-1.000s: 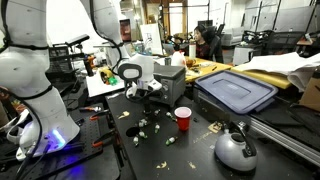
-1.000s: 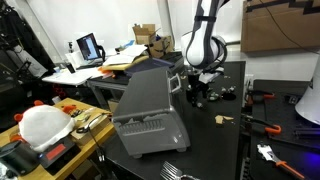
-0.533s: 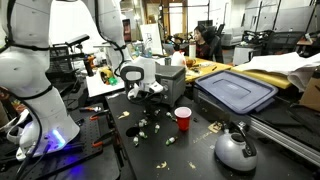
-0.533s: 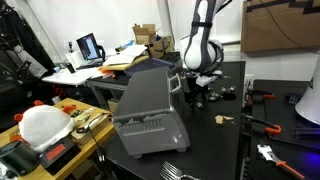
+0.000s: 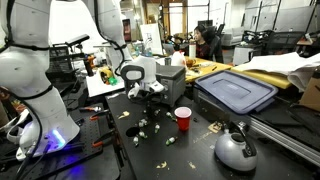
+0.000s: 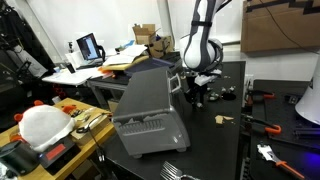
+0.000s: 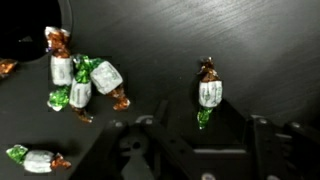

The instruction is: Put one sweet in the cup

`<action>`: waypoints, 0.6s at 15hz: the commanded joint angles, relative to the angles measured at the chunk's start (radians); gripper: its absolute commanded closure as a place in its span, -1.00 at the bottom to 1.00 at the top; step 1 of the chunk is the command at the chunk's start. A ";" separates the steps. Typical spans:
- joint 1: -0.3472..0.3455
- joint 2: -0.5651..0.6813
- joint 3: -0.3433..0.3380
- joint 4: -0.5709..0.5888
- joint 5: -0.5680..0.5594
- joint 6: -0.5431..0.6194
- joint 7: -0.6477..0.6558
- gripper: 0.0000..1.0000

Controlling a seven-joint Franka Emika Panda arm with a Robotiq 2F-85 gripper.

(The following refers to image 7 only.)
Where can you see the white sweet green brown wrapper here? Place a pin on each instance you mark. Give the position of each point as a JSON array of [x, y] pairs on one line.
[[80, 94], [106, 77], [61, 70], [210, 94], [6, 66], [38, 161]]

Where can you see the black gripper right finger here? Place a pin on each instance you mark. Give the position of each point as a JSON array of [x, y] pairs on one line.
[[280, 153]]

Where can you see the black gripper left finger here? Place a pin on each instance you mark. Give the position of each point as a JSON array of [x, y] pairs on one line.
[[106, 150]]

